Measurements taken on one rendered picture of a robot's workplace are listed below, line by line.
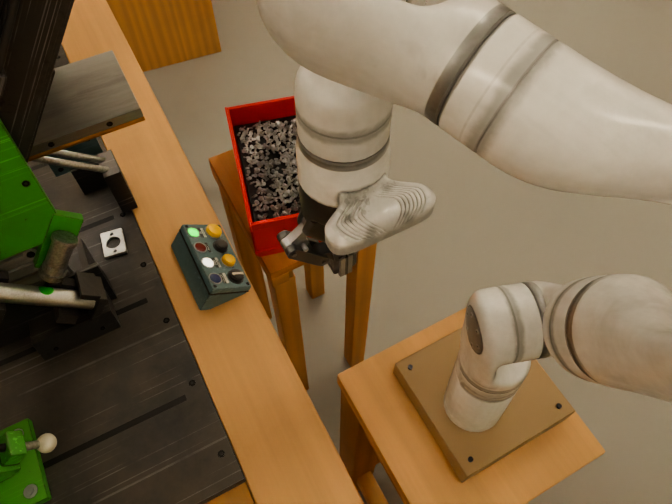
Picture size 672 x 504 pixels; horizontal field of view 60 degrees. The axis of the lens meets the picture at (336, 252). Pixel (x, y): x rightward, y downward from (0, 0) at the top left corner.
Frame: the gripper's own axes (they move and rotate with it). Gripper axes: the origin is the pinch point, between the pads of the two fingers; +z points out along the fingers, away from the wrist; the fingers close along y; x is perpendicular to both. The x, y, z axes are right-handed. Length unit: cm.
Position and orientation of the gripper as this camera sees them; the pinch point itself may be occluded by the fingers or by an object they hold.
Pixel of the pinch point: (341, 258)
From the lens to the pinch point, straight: 60.4
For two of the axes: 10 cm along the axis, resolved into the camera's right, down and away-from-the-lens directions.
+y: -8.8, 4.0, -2.4
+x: 4.7, 7.5, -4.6
